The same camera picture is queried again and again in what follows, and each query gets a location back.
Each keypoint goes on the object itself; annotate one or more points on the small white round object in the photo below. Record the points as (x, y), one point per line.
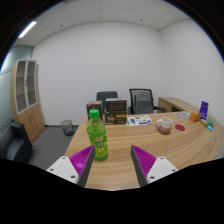
(214, 141)

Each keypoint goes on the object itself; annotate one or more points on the flat round red coaster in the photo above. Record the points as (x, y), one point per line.
(180, 127)

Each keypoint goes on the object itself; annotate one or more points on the wooden side desk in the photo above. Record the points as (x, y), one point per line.
(173, 102)

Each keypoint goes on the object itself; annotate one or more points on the ceiling light panel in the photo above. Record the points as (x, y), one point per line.
(27, 29)

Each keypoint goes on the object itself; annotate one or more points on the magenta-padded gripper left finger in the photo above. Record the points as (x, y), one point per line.
(71, 164)

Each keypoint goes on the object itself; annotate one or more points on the green drink bottle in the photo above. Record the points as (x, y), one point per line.
(98, 136)

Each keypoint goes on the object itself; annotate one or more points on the small blue box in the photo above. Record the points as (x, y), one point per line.
(210, 128)

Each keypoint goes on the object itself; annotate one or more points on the black mesh office chair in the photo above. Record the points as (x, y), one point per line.
(142, 101)

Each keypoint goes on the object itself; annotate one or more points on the white and maroon mug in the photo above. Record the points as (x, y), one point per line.
(165, 125)

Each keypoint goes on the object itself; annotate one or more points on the black leather armchair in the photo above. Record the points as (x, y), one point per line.
(15, 143)

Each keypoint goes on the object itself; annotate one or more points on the wooden shelf cabinet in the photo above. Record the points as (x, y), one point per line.
(28, 113)

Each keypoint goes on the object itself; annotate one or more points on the small beige box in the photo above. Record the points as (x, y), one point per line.
(203, 122)

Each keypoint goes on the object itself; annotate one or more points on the printed paper sheet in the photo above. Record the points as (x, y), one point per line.
(138, 120)

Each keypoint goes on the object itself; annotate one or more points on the dark carton with orange label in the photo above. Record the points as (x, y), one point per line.
(116, 118)

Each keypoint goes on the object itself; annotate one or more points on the dark grey office chair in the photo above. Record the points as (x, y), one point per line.
(106, 95)

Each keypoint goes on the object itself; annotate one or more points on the purple standing packet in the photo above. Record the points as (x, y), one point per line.
(204, 110)

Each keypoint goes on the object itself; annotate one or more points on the black mesh waste bin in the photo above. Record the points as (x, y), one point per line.
(67, 127)

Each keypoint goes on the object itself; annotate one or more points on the dark printed carton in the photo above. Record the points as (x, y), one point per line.
(116, 105)

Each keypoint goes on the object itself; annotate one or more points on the small green box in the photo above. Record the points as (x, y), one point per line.
(210, 122)

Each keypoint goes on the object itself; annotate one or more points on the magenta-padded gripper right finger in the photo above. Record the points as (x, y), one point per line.
(152, 164)

